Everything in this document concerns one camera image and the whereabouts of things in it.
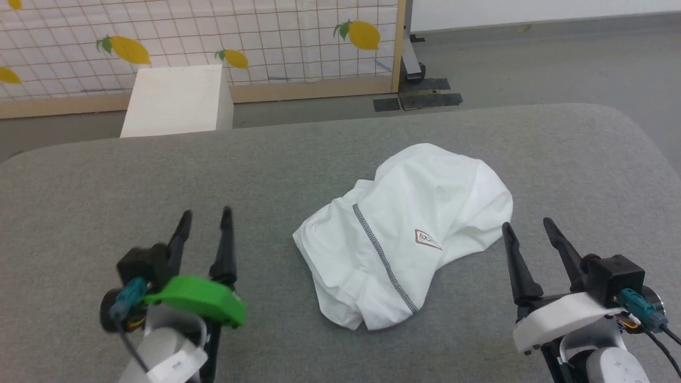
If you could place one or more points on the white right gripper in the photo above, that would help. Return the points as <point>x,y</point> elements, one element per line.
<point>558,319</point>

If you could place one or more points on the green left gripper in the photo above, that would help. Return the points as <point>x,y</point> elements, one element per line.
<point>202,298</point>

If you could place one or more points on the white garment with grey stitching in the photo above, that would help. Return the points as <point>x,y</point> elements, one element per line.
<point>404,223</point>

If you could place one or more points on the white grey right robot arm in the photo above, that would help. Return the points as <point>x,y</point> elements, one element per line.
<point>612,367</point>

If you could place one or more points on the grey fabric sofa surface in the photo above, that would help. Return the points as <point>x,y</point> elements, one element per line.
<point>213,170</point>

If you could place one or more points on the black left gripper round motor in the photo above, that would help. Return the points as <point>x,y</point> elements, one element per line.
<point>109,314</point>

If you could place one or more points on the black gripper round motor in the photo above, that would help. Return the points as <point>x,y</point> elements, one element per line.
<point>655,300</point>
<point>109,314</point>

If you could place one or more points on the black right gripper round motor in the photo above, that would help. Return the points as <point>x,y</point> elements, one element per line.
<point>655,300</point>

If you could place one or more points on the large black floor mat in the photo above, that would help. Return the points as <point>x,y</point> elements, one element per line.
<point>431,98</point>

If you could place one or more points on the small black floor patch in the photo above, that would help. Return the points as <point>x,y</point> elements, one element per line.
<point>386,104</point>

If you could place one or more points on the grey metal stand leg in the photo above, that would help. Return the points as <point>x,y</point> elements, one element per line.
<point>411,58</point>

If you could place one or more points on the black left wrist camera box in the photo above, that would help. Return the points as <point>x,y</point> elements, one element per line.
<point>141,263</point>

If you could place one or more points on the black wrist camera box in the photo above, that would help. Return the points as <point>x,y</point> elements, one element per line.
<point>614,276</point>
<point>141,263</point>

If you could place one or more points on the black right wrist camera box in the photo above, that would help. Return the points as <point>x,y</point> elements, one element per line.
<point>614,276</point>

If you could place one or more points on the white box pedestal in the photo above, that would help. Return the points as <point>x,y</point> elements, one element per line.
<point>175,101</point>

